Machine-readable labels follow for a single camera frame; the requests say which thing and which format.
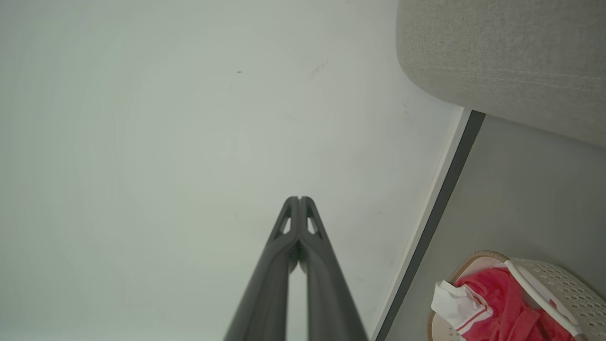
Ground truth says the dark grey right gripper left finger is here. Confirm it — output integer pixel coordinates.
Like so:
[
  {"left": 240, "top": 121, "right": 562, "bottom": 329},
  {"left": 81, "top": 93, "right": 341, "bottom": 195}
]
[{"left": 224, "top": 196, "right": 300, "bottom": 341}]

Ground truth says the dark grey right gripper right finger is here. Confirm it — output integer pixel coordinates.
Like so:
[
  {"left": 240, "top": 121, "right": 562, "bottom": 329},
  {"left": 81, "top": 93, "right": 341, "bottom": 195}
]
[{"left": 299, "top": 196, "right": 369, "bottom": 341}]

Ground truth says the red and white jersey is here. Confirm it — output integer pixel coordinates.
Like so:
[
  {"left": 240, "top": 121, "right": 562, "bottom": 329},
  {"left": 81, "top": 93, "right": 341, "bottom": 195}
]
[{"left": 431, "top": 267, "right": 576, "bottom": 341}]

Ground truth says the white perforated laundry basket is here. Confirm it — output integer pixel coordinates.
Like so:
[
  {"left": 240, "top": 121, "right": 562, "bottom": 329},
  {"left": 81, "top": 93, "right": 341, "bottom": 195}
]
[{"left": 428, "top": 251, "right": 606, "bottom": 341}]

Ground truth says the dark grey baseboard strip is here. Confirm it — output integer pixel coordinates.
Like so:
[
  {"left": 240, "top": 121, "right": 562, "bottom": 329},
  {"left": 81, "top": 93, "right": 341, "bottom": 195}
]
[{"left": 374, "top": 110, "right": 486, "bottom": 341}]

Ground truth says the grey fabric sofa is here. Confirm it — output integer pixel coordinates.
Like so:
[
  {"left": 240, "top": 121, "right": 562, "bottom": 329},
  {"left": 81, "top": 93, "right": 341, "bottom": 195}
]
[{"left": 396, "top": 0, "right": 606, "bottom": 148}]

